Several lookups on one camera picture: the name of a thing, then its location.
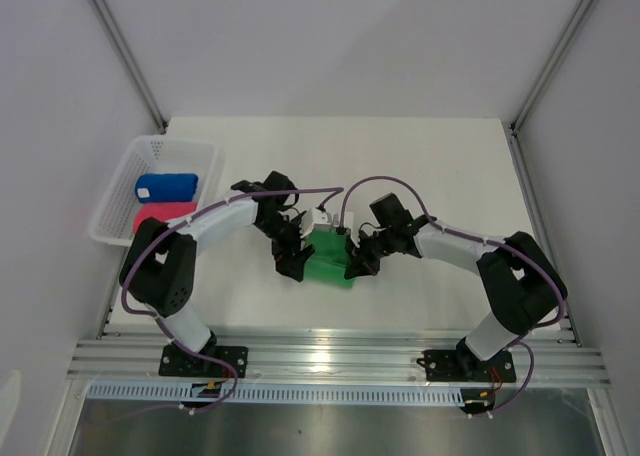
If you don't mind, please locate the aluminium rail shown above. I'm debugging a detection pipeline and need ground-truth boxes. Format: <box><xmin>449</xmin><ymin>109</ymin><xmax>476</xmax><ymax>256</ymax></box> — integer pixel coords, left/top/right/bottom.
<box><xmin>501</xmin><ymin>122</ymin><xmax>583</xmax><ymax>348</ymax></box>
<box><xmin>94</xmin><ymin>247</ymin><xmax>129</xmax><ymax>340</ymax></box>
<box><xmin>67</xmin><ymin>325</ymin><xmax>611</xmax><ymax>389</ymax></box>

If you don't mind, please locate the aluminium right side rail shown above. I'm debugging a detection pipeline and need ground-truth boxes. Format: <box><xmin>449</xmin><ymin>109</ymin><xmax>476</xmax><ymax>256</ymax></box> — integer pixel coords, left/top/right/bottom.
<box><xmin>501</xmin><ymin>122</ymin><xmax>583</xmax><ymax>348</ymax></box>

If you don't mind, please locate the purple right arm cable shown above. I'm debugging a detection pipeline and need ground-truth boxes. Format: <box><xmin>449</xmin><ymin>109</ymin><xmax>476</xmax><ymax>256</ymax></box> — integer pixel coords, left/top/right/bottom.
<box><xmin>340</xmin><ymin>176</ymin><xmax>569</xmax><ymax>420</ymax></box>

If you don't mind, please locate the white perforated plastic basket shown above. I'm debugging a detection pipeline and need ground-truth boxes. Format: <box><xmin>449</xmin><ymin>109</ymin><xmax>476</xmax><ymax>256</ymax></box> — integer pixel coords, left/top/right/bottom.
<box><xmin>89</xmin><ymin>136</ymin><xmax>220</xmax><ymax>247</ymax></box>

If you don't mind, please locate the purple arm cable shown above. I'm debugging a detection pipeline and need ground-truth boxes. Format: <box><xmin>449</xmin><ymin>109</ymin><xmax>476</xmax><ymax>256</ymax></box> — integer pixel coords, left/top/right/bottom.
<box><xmin>121</xmin><ymin>185</ymin><xmax>346</xmax><ymax>422</ymax></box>
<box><xmin>340</xmin><ymin>176</ymin><xmax>569</xmax><ymax>420</ymax></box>

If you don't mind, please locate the blue towel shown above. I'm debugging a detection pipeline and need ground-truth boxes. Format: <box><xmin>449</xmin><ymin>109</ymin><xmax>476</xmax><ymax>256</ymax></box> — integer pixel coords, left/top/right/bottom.
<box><xmin>134</xmin><ymin>173</ymin><xmax>199</xmax><ymax>204</ymax></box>

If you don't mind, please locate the red towel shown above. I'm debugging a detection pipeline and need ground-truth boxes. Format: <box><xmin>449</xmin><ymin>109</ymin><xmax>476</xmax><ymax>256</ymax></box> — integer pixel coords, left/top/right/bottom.
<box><xmin>132</xmin><ymin>202</ymin><xmax>197</xmax><ymax>236</ymax></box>

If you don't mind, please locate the white slotted cable duct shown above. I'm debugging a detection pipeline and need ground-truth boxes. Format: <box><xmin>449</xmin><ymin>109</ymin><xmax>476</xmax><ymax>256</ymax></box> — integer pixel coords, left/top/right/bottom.
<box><xmin>86</xmin><ymin>380</ymin><xmax>464</xmax><ymax>407</ymax></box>

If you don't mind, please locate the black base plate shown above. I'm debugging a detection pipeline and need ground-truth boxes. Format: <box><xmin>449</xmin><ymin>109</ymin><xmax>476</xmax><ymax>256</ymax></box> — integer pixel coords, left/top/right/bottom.
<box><xmin>416</xmin><ymin>349</ymin><xmax>516</xmax><ymax>383</ymax></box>
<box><xmin>158</xmin><ymin>344</ymin><xmax>249</xmax><ymax>379</ymax></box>

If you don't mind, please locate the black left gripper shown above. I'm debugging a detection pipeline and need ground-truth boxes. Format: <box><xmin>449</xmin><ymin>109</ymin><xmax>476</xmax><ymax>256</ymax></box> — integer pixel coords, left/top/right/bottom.
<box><xmin>255</xmin><ymin>212</ymin><xmax>315</xmax><ymax>281</ymax></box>

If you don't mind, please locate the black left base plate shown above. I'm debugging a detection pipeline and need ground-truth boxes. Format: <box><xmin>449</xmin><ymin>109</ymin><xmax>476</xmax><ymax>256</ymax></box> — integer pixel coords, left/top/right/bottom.
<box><xmin>158</xmin><ymin>344</ymin><xmax>249</xmax><ymax>379</ymax></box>

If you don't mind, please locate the aluminium front rail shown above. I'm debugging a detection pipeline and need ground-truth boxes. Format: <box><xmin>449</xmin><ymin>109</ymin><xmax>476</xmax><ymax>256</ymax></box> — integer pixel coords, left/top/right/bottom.
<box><xmin>67</xmin><ymin>325</ymin><xmax>611</xmax><ymax>389</ymax></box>

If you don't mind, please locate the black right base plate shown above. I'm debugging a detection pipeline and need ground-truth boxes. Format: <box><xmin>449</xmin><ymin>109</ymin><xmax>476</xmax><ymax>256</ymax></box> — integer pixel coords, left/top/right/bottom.
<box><xmin>416</xmin><ymin>349</ymin><xmax>516</xmax><ymax>383</ymax></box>

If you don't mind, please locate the aluminium left side rail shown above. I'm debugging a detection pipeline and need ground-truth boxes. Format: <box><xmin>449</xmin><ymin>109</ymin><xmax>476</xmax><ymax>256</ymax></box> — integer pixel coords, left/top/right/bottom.
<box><xmin>94</xmin><ymin>247</ymin><xmax>129</xmax><ymax>340</ymax></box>

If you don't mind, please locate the aluminium right frame post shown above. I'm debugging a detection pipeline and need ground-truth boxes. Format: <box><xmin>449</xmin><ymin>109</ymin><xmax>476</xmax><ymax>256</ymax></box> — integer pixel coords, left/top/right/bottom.
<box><xmin>509</xmin><ymin>0</ymin><xmax>600</xmax><ymax>136</ymax></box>

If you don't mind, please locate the aluminium left frame post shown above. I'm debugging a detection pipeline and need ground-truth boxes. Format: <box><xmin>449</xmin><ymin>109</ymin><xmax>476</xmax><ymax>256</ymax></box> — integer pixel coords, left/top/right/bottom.
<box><xmin>86</xmin><ymin>0</ymin><xmax>168</xmax><ymax>134</ymax></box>

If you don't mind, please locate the green towel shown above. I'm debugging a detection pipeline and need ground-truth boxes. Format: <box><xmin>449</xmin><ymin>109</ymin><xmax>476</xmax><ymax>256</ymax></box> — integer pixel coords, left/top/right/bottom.
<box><xmin>304</xmin><ymin>230</ymin><xmax>355</xmax><ymax>289</ymax></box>

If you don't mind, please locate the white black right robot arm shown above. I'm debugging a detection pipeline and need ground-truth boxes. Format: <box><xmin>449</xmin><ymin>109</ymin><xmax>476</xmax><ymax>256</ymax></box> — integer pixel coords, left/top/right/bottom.
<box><xmin>344</xmin><ymin>217</ymin><xmax>567</xmax><ymax>380</ymax></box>

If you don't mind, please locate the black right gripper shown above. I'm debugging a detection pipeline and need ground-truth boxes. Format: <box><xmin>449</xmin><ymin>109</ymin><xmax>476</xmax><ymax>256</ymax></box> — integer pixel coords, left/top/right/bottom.
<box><xmin>345</xmin><ymin>227</ymin><xmax>396</xmax><ymax>279</ymax></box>

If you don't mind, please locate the aluminium frame post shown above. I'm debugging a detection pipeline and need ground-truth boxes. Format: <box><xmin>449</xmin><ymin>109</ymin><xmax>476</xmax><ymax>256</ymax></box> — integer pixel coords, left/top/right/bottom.
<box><xmin>86</xmin><ymin>0</ymin><xmax>168</xmax><ymax>134</ymax></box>
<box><xmin>509</xmin><ymin>0</ymin><xmax>600</xmax><ymax>136</ymax></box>

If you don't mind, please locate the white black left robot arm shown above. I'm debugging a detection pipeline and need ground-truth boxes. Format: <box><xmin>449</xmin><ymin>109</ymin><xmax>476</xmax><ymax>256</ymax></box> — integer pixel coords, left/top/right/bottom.
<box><xmin>119</xmin><ymin>171</ymin><xmax>314</xmax><ymax>376</ymax></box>

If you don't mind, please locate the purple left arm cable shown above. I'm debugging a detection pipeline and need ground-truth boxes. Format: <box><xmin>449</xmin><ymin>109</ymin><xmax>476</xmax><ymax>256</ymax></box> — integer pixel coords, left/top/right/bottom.
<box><xmin>121</xmin><ymin>185</ymin><xmax>346</xmax><ymax>422</ymax></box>

